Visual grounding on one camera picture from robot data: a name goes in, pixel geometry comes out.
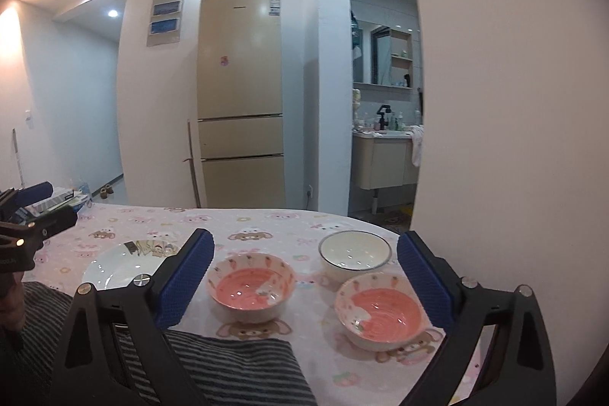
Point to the pink strawberry rabbit bowl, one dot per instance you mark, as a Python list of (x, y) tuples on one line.
[(247, 287), (380, 306)]

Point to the white ribbed bowl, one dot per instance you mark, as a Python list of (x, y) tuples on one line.
[(354, 251)]

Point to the grey wall panel blue pictures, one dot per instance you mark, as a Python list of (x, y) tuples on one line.
[(164, 25)]

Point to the patterned bathroom mat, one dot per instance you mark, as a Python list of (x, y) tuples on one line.
[(399, 215)]

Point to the beige bathroom vanity cabinet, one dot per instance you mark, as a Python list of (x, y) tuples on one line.
[(380, 163)]

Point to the white mop stick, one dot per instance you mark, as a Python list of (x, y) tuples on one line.
[(18, 158)]

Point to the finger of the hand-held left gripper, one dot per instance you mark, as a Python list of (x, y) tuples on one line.
[(57, 220), (38, 191)]

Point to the white cartoon print plate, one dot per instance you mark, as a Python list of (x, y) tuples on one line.
[(123, 268)]

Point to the clear plastic bag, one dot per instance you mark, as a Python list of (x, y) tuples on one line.
[(82, 188)]

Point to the pile of books and boxes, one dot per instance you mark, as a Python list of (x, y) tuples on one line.
[(64, 199)]

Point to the white hanging towel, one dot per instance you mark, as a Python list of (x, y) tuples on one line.
[(417, 144)]

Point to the round ceiling spotlight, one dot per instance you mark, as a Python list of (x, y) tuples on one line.
[(113, 12)]

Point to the beige refrigerator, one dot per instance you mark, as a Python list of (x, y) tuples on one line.
[(240, 101)]

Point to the bathroom mirror cabinet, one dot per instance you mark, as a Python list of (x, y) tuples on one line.
[(380, 54)]

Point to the black faucet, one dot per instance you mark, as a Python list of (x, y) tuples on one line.
[(382, 116)]

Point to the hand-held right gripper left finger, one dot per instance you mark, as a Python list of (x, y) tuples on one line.
[(185, 277)]

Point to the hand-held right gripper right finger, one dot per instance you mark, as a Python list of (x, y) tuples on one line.
[(426, 280)]

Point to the white wall outlet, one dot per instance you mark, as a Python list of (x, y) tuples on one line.
[(310, 191)]

